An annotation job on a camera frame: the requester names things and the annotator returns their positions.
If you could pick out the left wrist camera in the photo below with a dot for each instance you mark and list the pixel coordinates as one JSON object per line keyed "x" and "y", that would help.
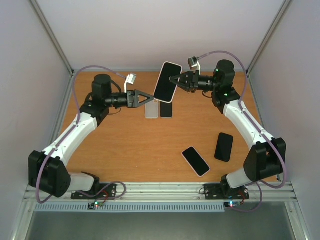
{"x": 130, "y": 80}

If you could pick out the phone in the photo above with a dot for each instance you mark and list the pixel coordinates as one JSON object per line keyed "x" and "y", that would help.
{"x": 165, "y": 90}
{"x": 196, "y": 161}
{"x": 223, "y": 148}

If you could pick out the circuit board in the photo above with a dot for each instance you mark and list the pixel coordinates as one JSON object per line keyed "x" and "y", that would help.
{"x": 232, "y": 204}
{"x": 95, "y": 205}

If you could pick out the phone in black case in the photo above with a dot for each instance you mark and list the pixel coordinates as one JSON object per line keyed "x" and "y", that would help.
{"x": 223, "y": 148}

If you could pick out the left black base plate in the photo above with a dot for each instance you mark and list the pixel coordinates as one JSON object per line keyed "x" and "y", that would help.
{"x": 105, "y": 191}

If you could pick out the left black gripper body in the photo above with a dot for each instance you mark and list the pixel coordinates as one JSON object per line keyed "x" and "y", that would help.
{"x": 130, "y": 103}

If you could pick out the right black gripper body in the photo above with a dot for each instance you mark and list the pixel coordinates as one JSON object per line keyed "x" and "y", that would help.
{"x": 192, "y": 81}

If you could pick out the grey slotted cable duct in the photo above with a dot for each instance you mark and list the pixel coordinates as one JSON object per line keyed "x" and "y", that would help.
{"x": 133, "y": 207}

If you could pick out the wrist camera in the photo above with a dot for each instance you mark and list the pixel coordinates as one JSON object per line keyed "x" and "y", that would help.
{"x": 194, "y": 64}
{"x": 130, "y": 80}

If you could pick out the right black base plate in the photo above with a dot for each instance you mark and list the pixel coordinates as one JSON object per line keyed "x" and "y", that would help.
{"x": 219, "y": 191}

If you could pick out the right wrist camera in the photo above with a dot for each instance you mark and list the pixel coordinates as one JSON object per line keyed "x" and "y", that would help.
{"x": 194, "y": 64}

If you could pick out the aluminium front rail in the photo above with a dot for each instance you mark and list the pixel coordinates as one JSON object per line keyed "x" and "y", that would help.
{"x": 196, "y": 192}

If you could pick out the black smartphone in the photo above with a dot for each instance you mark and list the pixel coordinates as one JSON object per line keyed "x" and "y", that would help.
{"x": 166, "y": 110}

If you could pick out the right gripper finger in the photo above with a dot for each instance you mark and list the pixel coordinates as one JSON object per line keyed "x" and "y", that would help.
{"x": 181, "y": 77}
{"x": 181, "y": 84}

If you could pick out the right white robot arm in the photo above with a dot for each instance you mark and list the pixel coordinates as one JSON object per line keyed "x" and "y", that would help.
{"x": 266, "y": 157}

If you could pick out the left circuit board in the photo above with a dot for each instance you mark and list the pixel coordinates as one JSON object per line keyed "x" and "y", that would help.
{"x": 95, "y": 205}

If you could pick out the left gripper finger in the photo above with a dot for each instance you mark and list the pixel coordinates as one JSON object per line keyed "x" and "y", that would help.
{"x": 142, "y": 95}
{"x": 141, "y": 102}

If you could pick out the white phone case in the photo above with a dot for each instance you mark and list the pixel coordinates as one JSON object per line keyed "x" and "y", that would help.
{"x": 152, "y": 110}

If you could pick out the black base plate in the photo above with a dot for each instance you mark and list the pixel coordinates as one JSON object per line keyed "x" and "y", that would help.
{"x": 219, "y": 191}
{"x": 105, "y": 191}

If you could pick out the right circuit board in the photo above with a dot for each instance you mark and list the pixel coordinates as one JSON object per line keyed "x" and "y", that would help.
{"x": 232, "y": 204}

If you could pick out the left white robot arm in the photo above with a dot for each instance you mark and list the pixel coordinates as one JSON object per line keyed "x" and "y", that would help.
{"x": 47, "y": 169}

